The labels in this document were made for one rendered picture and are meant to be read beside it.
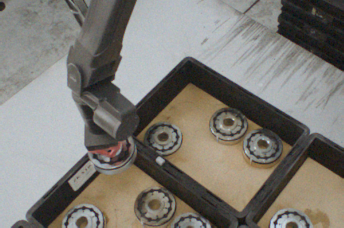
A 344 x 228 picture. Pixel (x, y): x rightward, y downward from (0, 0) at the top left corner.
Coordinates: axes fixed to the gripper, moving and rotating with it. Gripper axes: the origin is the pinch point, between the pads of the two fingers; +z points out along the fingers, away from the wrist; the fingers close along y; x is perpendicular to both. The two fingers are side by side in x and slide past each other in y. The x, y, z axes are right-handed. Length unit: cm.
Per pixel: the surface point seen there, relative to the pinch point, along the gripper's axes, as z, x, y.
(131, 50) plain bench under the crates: 35, -1, 58
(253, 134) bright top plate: 20.0, -34.0, 9.5
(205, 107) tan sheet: 22.7, -22.8, 21.5
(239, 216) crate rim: 12.7, -26.0, -14.9
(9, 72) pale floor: 104, 76, 114
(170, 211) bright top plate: 19.2, -10.4, -9.3
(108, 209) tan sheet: 22.1, 5.3, -5.6
